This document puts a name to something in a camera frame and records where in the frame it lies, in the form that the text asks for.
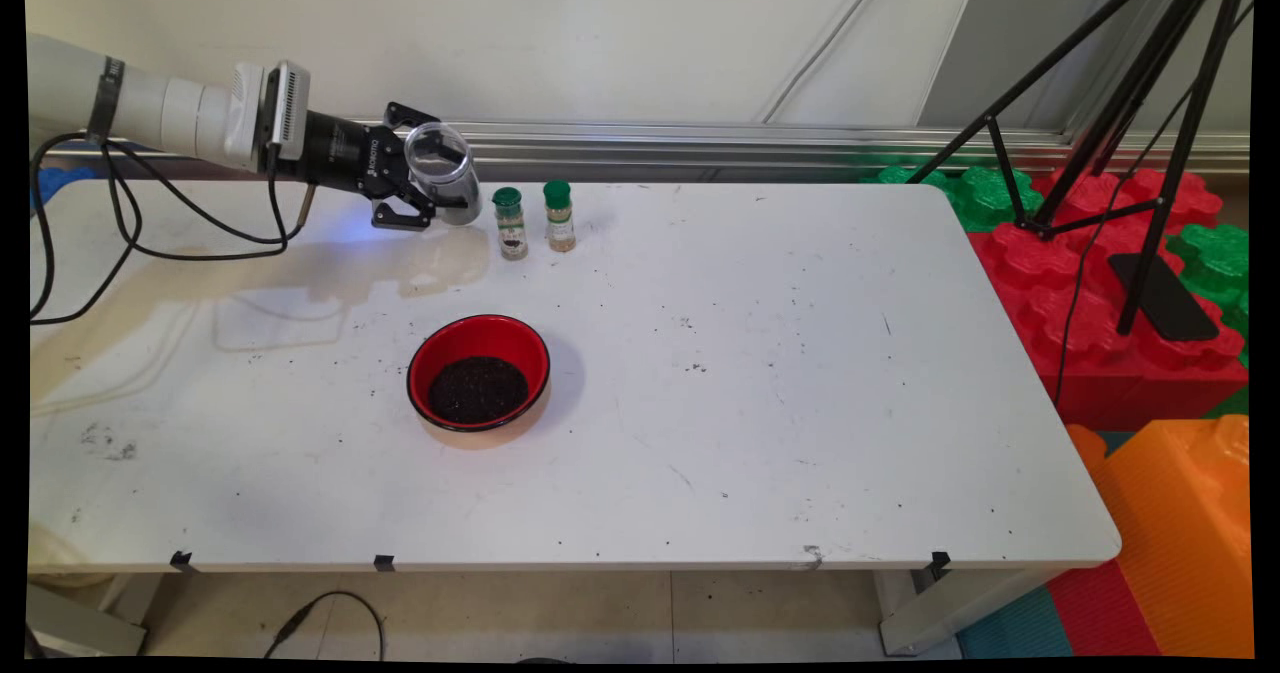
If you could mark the red foam building block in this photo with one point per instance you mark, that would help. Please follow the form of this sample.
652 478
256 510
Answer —
1100 373

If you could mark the green-capped spice bottle dark contents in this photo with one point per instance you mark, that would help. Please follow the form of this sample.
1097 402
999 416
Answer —
511 228

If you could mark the blue foam block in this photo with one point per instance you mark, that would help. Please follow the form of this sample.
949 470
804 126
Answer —
65 185

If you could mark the clear plastic jar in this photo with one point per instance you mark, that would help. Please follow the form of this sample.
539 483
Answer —
455 193

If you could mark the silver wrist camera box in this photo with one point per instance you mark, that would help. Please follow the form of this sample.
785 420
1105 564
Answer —
288 108

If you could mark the black tripod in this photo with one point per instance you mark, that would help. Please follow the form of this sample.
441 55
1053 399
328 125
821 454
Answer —
1185 143

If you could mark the teal floor mat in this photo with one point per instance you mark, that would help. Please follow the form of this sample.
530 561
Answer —
1010 628

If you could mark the green-capped spice bottle tan contents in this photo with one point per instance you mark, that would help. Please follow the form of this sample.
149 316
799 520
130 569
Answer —
560 221

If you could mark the black seeds pile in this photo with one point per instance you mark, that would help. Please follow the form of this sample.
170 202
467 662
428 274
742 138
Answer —
478 390

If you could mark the orange foam building block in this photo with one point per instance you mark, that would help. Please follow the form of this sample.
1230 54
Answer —
1180 533

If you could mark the aluminium wall rail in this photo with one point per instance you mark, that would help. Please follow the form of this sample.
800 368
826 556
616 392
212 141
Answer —
700 138

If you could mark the green foam building block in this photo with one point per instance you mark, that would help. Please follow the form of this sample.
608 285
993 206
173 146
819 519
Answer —
990 198
900 175
1215 263

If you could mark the black flat plate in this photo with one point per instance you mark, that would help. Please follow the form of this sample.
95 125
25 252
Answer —
1180 313

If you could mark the white table leg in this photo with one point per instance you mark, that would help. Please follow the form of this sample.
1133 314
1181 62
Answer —
950 608
80 628

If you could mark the red bowl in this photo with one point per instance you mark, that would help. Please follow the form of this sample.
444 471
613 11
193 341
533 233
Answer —
440 348

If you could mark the red floor mat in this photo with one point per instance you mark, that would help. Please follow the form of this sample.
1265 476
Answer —
1100 613

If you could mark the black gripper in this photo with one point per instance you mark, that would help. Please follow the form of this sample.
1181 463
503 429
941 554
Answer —
350 158

